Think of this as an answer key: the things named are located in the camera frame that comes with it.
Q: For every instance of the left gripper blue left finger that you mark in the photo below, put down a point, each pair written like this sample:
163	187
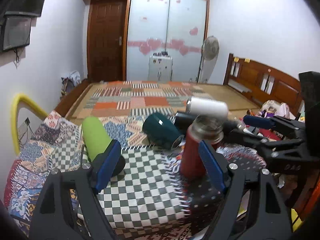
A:
54	217

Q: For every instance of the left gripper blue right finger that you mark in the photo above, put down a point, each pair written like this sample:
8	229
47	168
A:
266	216

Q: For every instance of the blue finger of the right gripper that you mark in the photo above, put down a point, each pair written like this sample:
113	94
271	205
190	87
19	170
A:
265	122
252	139

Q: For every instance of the red thermos cup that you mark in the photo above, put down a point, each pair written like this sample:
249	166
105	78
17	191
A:
203	128

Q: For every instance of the white thermos cup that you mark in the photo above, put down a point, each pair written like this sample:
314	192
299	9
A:
209	107

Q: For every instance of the green plastic cup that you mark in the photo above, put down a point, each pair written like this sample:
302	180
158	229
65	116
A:
103	151

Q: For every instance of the dark teal cup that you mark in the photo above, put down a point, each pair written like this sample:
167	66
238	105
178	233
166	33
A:
161	131

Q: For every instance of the plush doll purple dress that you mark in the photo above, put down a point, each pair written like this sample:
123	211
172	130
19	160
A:
272	108

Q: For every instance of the wooden bed headboard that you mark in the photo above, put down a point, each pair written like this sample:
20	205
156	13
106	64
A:
259	83

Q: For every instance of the colourful patterned cloth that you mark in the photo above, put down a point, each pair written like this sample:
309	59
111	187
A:
58	143

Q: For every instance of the white standing fan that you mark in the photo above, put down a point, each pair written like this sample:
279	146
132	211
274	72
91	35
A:
209	54

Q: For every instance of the checkered green white cloth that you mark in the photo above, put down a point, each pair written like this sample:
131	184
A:
148	193

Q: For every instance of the white suitcase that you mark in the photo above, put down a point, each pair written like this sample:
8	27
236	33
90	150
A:
160	68

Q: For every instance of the patchwork striped bed mat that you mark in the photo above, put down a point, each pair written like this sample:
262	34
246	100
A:
133	98

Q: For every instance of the frosted sliding wardrobe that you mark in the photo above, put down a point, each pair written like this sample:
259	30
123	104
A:
175	28

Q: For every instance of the pile of clothes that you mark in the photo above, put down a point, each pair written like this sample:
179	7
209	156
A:
69	82

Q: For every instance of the brown wooden door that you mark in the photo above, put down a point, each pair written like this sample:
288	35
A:
105	40

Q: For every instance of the yellow foam padded rail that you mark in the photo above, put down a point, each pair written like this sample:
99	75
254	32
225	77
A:
20	101

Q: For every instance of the small wall monitor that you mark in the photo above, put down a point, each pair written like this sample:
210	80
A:
15	33

